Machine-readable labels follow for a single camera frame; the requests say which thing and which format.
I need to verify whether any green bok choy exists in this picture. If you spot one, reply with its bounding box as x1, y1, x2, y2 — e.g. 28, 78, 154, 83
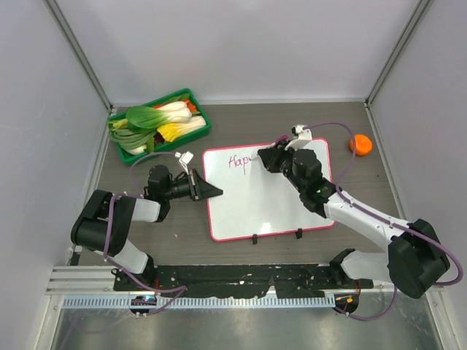
126, 101, 192, 131

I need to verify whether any white slotted cable duct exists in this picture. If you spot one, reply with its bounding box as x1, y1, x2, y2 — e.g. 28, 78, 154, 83
62, 294, 335, 309

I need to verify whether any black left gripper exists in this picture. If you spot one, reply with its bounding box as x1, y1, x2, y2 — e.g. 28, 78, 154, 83
164, 169, 222, 202

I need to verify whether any pink framed whiteboard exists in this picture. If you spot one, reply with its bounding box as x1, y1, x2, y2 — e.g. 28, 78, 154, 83
202, 144, 334, 242

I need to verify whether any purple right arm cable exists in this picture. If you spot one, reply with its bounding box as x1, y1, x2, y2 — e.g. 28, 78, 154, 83
302, 121, 463, 321

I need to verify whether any orange tangerine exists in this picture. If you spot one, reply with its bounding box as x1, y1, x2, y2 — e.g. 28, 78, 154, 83
348, 134, 373, 157

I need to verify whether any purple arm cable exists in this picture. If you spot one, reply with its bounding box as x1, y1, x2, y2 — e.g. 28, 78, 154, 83
102, 152, 189, 317
302, 121, 463, 321

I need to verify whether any yellow white napa cabbage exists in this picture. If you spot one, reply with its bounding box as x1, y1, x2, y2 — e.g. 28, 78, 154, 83
157, 116, 207, 142

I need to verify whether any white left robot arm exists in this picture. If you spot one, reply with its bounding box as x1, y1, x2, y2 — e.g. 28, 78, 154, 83
71, 165, 223, 291

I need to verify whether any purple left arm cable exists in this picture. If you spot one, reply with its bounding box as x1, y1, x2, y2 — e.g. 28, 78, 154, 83
102, 152, 189, 317

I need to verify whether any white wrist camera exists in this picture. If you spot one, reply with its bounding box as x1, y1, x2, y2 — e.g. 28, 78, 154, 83
285, 124, 312, 150
174, 151, 194, 174

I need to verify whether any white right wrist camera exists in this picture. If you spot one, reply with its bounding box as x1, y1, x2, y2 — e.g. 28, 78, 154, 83
285, 124, 312, 150

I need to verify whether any purple capped marker pen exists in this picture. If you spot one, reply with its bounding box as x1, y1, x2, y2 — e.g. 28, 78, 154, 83
250, 135, 288, 160

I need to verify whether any green scallion bunch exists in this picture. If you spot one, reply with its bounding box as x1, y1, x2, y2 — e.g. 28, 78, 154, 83
109, 129, 155, 155

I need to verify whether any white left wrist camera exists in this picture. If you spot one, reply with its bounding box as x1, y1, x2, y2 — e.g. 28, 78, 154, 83
174, 151, 194, 174

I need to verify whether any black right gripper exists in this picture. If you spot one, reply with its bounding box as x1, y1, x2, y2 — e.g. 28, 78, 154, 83
259, 139, 306, 193

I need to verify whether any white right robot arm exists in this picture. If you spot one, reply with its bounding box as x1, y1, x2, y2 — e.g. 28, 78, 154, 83
257, 141, 450, 299

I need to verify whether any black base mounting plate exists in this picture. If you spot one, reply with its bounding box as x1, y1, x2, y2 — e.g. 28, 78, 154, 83
137, 264, 374, 299

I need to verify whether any metal wire whiteboard stand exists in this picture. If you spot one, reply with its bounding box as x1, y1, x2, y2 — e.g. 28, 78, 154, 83
251, 228, 304, 245

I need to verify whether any green plastic vegetable tray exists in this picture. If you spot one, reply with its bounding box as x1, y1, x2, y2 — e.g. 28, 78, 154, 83
107, 88, 212, 165

